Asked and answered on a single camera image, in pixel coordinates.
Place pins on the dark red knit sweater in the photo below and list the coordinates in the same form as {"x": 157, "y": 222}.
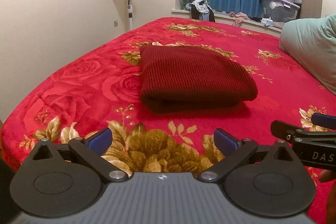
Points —
{"x": 194, "y": 77}

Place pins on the red floral blanket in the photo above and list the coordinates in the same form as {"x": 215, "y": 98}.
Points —
{"x": 78, "y": 82}

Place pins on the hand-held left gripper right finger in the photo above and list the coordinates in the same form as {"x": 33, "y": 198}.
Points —
{"x": 225, "y": 141}

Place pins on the white windowsill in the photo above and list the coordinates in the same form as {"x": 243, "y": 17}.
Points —
{"x": 223, "y": 19}

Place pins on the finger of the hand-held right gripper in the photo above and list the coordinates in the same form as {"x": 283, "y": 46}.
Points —
{"x": 283, "y": 129}
{"x": 325, "y": 119}

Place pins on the grey and black clothes heap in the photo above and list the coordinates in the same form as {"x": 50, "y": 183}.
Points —
{"x": 203, "y": 17}

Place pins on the grey white clothes pile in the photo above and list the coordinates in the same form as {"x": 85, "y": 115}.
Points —
{"x": 200, "y": 5}

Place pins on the person's dark clothing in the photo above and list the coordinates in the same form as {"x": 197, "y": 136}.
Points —
{"x": 5, "y": 192}

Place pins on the pink cloth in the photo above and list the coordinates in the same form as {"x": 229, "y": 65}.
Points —
{"x": 238, "y": 18}

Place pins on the person's right hand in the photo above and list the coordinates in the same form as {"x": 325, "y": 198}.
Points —
{"x": 329, "y": 176}

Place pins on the white blue cloth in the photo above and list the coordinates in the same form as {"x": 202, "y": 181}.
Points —
{"x": 267, "y": 21}

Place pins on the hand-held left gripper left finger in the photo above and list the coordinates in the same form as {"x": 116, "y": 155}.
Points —
{"x": 101, "y": 140}

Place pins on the clear storage box lilac lid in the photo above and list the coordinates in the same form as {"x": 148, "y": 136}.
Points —
{"x": 279, "y": 10}

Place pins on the person's right forearm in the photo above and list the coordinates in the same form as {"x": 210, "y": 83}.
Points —
{"x": 332, "y": 197}

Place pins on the light green pillow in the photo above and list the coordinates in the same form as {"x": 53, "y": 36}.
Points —
{"x": 309, "y": 45}

